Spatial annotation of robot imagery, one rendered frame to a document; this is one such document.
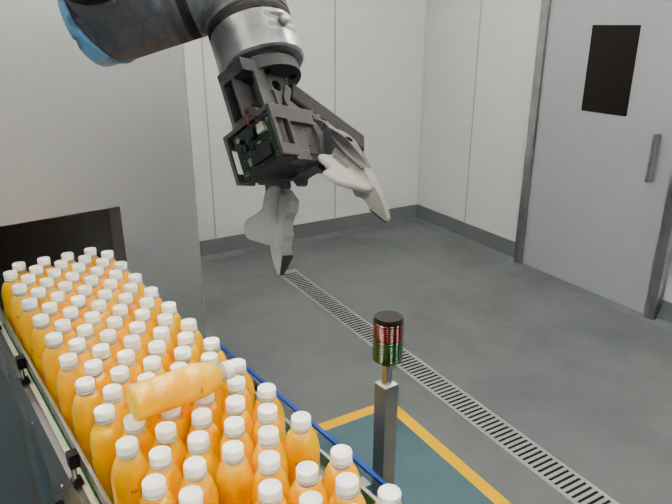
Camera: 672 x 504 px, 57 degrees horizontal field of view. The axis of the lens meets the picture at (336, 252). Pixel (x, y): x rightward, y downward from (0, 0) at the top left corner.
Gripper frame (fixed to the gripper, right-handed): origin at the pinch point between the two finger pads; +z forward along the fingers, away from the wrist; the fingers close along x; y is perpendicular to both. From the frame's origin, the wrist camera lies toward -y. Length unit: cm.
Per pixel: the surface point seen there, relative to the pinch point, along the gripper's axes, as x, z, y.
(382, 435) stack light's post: -52, 27, -61
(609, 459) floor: -77, 83, -237
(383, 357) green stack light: -41, 11, -56
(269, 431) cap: -53, 17, -31
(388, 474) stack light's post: -57, 36, -65
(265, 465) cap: -49, 22, -25
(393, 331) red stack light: -37, 6, -55
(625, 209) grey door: -66, -35, -388
